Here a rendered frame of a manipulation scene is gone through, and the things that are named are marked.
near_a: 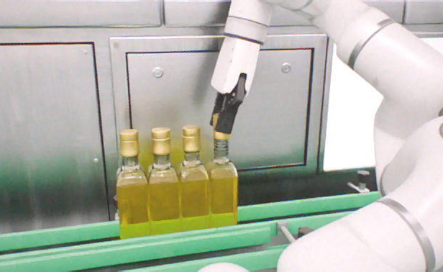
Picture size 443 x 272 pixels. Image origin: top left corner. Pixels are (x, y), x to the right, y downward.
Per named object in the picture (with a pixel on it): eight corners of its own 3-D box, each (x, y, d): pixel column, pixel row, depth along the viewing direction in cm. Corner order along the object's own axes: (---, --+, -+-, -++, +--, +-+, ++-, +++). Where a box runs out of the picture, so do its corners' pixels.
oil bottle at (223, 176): (230, 245, 87) (231, 152, 81) (237, 260, 82) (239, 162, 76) (205, 249, 86) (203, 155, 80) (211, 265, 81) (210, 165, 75)
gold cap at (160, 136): (170, 147, 77) (169, 126, 75) (172, 154, 73) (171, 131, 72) (151, 150, 76) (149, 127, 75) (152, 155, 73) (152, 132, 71)
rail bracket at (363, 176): (352, 211, 103) (358, 162, 99) (368, 225, 97) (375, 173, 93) (338, 213, 102) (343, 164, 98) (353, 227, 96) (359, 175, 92)
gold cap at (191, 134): (198, 145, 78) (198, 124, 77) (203, 151, 75) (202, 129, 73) (180, 147, 77) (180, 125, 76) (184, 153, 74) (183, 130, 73)
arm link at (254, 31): (221, 16, 75) (217, 31, 76) (234, 16, 67) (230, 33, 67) (257, 26, 77) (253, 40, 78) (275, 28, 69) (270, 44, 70)
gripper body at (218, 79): (218, 26, 75) (204, 84, 78) (234, 28, 66) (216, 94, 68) (254, 36, 78) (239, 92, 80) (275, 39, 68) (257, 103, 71)
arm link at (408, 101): (316, 66, 50) (300, 132, 63) (462, 194, 40) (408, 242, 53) (408, 12, 55) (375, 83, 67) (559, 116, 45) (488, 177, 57)
